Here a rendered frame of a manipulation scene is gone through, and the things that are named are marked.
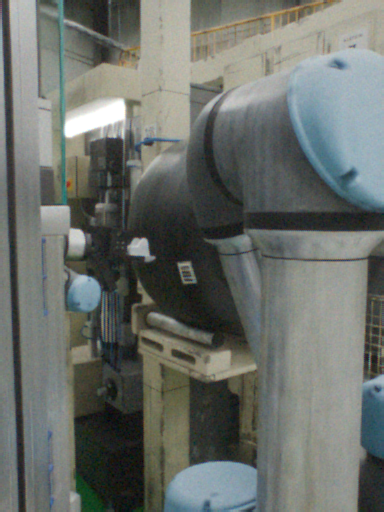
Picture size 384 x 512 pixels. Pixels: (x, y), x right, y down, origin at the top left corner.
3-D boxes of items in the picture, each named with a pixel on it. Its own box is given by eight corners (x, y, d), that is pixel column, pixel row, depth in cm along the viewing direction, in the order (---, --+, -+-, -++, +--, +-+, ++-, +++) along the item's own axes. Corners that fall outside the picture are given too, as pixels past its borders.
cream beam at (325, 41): (221, 105, 168) (221, 64, 167) (269, 115, 184) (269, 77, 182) (374, 64, 121) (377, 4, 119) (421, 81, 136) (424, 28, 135)
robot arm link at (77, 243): (67, 261, 105) (54, 259, 111) (86, 263, 108) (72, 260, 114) (70, 228, 105) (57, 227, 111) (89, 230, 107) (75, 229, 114)
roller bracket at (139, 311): (131, 333, 154) (131, 304, 153) (222, 317, 179) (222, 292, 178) (136, 335, 152) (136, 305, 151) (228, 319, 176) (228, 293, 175)
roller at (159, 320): (152, 308, 156) (158, 318, 157) (142, 316, 153) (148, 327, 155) (221, 328, 128) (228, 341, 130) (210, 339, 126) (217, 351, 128)
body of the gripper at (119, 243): (134, 230, 115) (89, 224, 107) (130, 265, 115) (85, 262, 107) (119, 229, 121) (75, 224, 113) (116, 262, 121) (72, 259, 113)
